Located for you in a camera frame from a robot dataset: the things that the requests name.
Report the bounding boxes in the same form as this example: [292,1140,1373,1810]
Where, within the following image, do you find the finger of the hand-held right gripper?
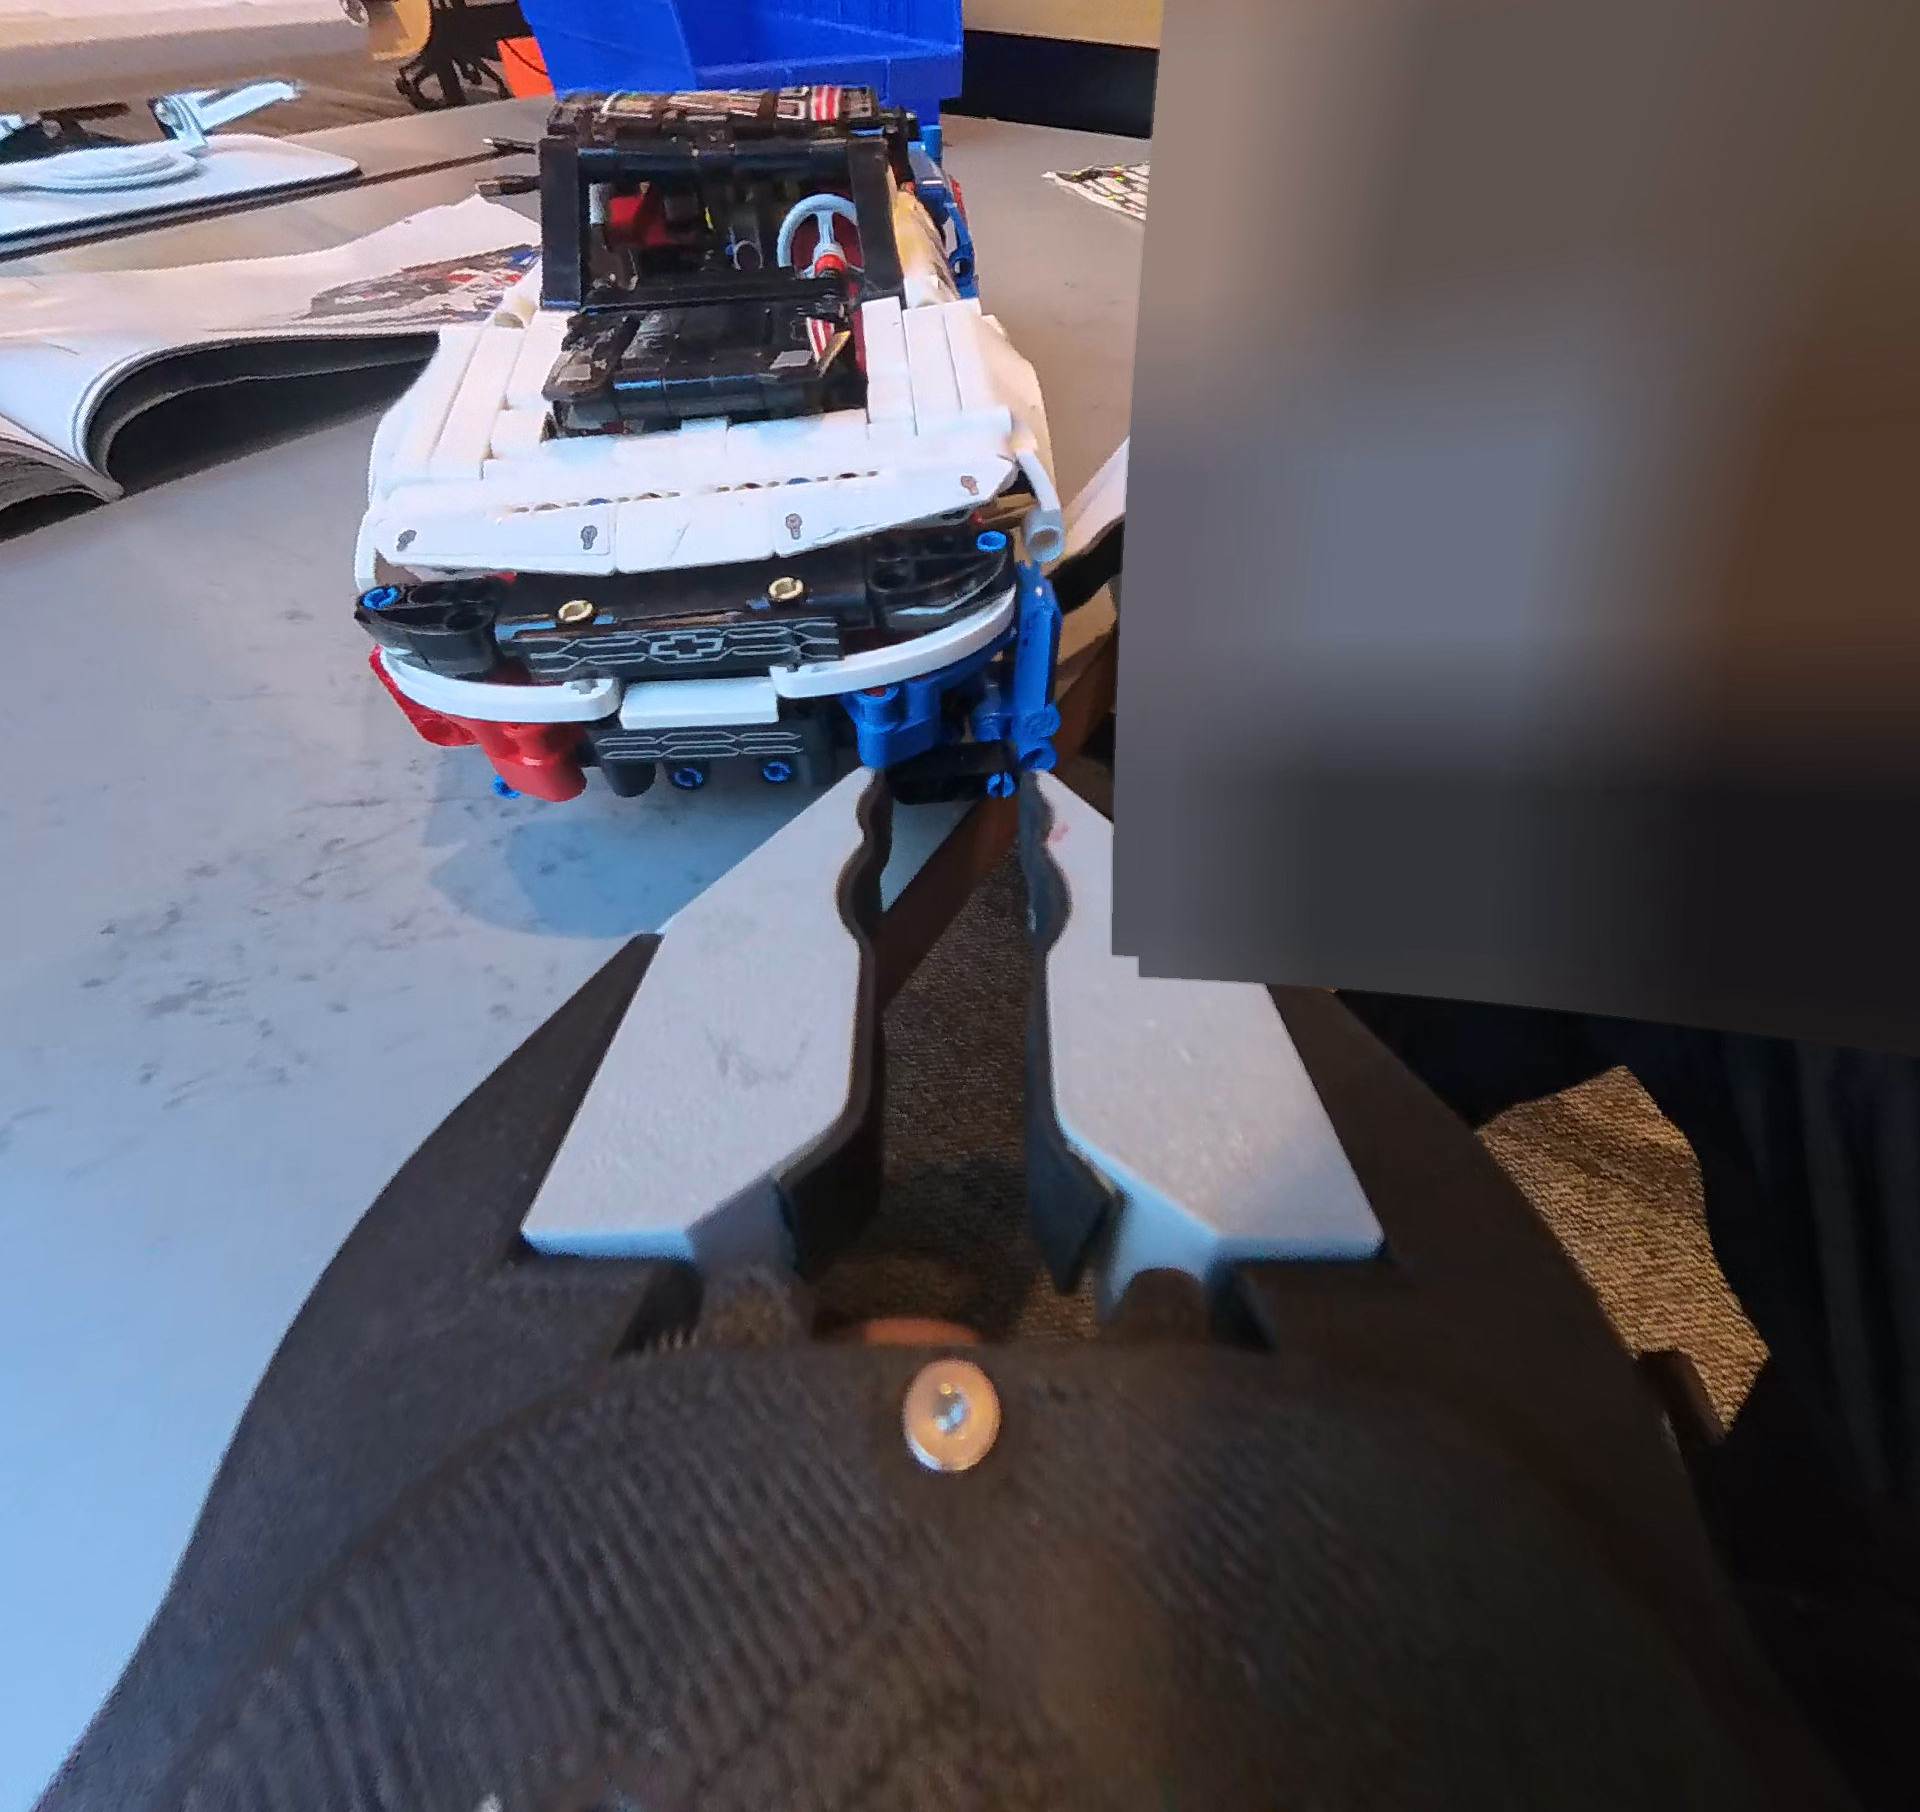
[1055,439,1131,625]

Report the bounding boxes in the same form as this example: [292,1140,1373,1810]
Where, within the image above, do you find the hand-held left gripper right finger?
[1017,775,1386,1307]

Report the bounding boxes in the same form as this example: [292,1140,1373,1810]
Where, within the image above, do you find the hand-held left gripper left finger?
[520,769,903,1282]

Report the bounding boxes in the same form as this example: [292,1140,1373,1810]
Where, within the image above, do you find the toy brick race car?
[355,84,1072,810]

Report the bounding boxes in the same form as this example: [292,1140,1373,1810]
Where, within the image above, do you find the grey desk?
[0,116,1155,1812]

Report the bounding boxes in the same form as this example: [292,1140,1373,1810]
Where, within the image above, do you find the sticker sheet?
[1046,164,1155,234]

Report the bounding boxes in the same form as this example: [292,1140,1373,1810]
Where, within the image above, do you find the background table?
[958,0,1170,138]

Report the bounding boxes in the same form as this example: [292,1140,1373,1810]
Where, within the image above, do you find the person's legs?
[1337,995,1920,1812]

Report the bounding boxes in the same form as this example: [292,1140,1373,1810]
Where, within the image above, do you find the open instruction booklet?
[0,198,546,520]

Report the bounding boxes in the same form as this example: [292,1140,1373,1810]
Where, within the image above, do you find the white stand base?
[0,79,366,249]

